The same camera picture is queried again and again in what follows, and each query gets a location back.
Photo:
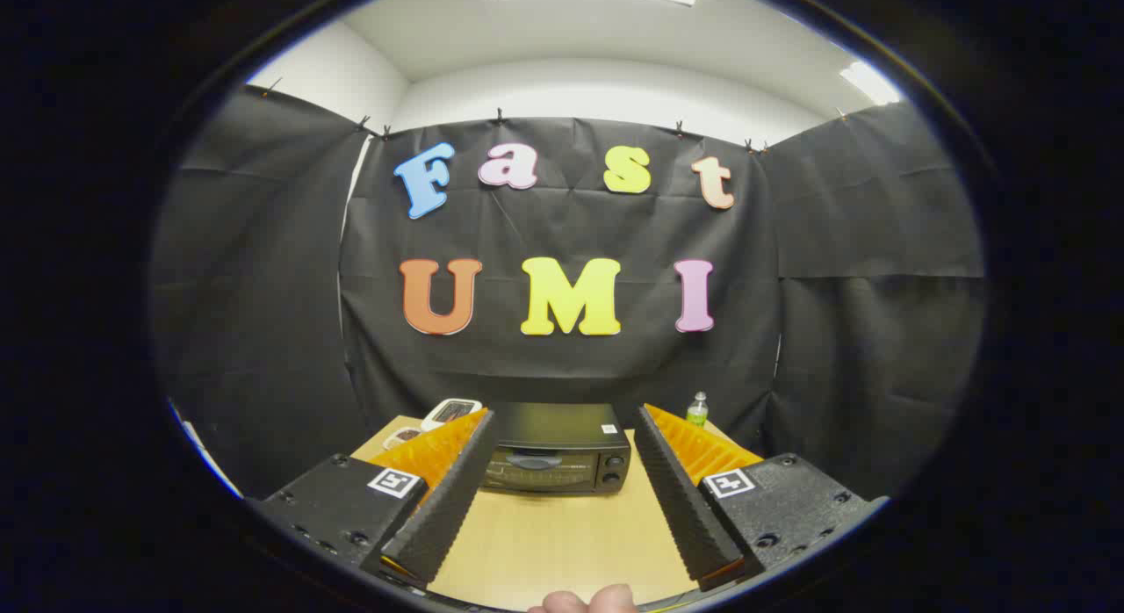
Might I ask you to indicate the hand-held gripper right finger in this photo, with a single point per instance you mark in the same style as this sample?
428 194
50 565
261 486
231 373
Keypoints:
685 508

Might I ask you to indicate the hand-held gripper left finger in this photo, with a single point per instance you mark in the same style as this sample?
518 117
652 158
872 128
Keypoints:
448 508

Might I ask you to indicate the black toaster oven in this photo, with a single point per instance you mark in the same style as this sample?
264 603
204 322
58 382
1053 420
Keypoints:
562 424

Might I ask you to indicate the white pop-up toaster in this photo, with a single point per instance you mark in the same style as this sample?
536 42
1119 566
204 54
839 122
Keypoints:
443 413

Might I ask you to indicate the small white dish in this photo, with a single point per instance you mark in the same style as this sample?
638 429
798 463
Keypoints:
402 437

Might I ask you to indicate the green label plastic bottle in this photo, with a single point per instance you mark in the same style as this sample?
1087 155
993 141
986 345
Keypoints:
697 411

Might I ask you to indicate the black backdrop cloth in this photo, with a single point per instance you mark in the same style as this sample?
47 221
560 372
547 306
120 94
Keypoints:
562 227

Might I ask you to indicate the small ceiling light panel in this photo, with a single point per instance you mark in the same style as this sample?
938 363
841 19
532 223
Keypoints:
869 83

